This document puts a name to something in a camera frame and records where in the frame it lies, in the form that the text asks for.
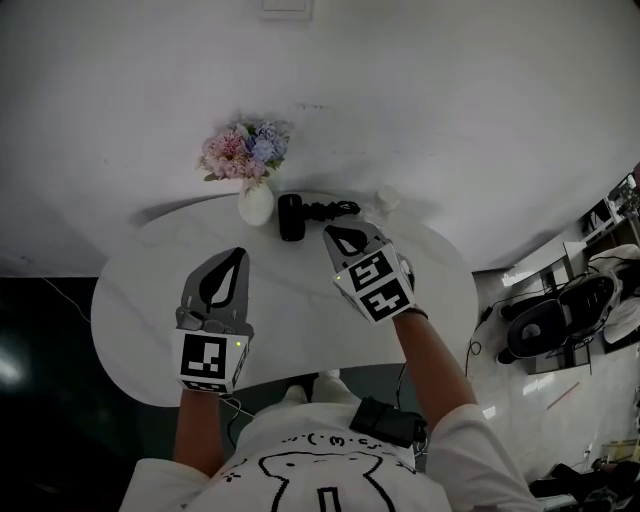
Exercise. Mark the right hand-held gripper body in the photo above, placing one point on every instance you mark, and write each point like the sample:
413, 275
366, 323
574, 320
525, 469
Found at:
380, 300

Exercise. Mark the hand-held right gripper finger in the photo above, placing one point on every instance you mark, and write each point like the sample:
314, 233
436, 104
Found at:
334, 255
377, 237

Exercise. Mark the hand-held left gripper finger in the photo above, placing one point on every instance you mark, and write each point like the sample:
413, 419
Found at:
242, 305
192, 287

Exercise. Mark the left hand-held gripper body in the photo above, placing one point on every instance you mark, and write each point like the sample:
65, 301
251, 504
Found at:
202, 355

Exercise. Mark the black hair dryer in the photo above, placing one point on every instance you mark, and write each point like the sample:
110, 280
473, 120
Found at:
291, 217

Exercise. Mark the white oval table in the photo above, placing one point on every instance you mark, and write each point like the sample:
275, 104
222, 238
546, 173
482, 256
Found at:
300, 320

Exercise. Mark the person's right forearm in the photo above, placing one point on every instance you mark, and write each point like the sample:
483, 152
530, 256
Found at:
435, 370

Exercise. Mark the person's left forearm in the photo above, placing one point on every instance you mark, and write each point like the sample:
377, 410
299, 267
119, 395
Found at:
197, 435

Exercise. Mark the black wristband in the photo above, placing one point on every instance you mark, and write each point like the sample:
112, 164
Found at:
421, 313

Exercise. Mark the white ceramic vase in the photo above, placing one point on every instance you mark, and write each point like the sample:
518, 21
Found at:
256, 205

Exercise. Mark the person's right leg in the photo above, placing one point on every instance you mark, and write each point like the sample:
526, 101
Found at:
332, 387

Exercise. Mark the person's leg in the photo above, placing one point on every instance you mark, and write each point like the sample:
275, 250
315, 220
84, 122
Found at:
296, 394
332, 387

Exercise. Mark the person's left leg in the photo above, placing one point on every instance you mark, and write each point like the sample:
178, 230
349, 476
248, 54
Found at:
296, 394

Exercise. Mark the black waist pouch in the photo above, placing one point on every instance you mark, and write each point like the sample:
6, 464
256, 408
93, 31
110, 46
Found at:
385, 422

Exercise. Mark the pink and blue flower bouquet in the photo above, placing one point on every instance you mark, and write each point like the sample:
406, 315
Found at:
245, 147

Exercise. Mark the black office chair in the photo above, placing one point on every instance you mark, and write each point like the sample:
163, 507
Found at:
532, 330

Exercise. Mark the person's white printed t-shirt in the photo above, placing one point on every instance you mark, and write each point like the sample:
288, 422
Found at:
340, 475

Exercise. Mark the thin red rod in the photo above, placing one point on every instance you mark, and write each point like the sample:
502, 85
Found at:
564, 395

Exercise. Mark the white shelf unit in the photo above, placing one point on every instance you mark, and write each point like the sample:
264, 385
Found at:
607, 210

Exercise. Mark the white wall switch plate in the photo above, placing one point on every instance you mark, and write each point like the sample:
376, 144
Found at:
286, 7

